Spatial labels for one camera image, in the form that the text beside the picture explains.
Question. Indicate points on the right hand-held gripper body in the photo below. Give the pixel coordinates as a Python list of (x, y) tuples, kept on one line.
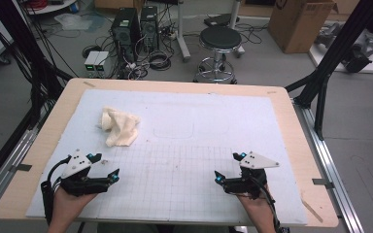
[(251, 181)]

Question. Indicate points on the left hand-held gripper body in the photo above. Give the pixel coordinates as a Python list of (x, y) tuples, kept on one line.
[(77, 184)]

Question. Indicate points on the cream towel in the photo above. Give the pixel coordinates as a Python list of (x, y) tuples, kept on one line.
[(119, 127)]

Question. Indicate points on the person's left hand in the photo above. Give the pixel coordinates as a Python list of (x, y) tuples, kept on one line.
[(66, 205)]

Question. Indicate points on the person's right hand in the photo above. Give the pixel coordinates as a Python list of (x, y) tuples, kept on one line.
[(259, 208)]

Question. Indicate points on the white gridded foam mat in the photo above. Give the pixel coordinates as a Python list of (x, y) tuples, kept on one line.
[(191, 129)]

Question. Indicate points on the thin wooden strip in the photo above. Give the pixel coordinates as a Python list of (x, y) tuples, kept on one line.
[(312, 209)]

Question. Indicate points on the white power supply unit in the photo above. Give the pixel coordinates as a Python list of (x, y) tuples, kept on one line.
[(90, 61), (102, 63)]

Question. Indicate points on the black round stool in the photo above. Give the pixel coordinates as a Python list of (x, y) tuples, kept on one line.
[(220, 39)]

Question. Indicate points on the wide black computer tower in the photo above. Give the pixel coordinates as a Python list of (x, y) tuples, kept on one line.
[(124, 32)]

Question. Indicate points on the white desk leg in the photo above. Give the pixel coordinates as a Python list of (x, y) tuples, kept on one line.
[(183, 35), (235, 13)]

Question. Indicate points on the clear plastic bag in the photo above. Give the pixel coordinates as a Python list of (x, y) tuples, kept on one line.
[(73, 22)]

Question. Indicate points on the black flat device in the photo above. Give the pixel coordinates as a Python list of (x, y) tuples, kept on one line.
[(218, 20)]

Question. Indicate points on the narrow black computer tower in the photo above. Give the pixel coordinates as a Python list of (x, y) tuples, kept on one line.
[(149, 29)]

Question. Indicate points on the brown cardboard box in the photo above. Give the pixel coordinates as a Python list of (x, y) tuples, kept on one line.
[(299, 26)]

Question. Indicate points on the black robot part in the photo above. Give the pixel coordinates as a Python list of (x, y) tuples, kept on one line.
[(356, 59)]

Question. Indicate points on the round white table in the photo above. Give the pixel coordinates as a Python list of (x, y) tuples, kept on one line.
[(55, 7)]

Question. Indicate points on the aluminium rail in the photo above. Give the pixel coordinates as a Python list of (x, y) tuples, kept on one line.
[(330, 168), (9, 168)]

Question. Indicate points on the black frame strut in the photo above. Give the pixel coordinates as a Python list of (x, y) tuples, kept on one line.
[(22, 48), (333, 55)]

